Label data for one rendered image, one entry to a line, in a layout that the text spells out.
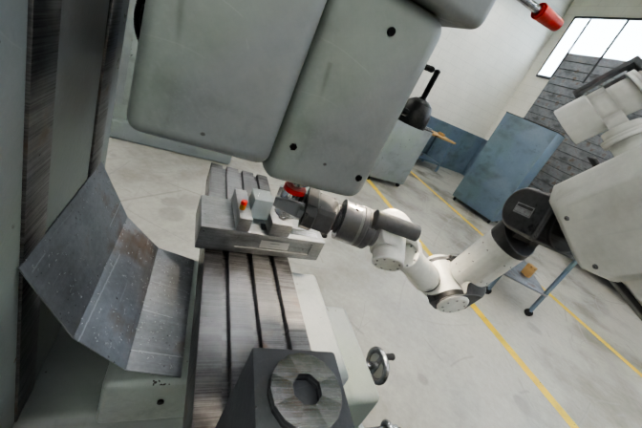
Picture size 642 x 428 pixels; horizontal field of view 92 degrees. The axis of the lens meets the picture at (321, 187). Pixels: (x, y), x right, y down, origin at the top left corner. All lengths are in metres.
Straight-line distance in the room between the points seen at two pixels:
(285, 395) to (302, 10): 0.44
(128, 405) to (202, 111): 0.56
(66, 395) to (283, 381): 0.53
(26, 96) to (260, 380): 0.39
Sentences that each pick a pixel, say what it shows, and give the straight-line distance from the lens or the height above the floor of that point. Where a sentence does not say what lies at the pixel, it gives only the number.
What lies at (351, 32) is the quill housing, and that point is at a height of 1.56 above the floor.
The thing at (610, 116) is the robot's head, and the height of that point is 1.61.
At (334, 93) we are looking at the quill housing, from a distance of 0.47.
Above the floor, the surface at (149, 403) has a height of 0.84.
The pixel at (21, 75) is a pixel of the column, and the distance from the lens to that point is 0.43.
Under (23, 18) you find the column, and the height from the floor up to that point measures 1.44.
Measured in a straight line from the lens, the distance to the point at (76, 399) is 0.85.
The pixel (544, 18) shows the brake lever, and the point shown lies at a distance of 0.63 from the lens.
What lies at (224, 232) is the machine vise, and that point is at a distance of 0.82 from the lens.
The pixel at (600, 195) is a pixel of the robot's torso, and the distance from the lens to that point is 0.59.
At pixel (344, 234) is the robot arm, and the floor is 1.23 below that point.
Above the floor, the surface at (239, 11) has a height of 1.52.
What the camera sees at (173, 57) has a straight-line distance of 0.42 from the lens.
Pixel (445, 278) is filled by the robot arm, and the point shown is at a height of 1.16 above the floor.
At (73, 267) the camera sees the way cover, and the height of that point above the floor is 1.07.
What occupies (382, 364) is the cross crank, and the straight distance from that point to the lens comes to 1.20.
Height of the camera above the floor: 1.52
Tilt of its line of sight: 22 degrees down
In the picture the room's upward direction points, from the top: 25 degrees clockwise
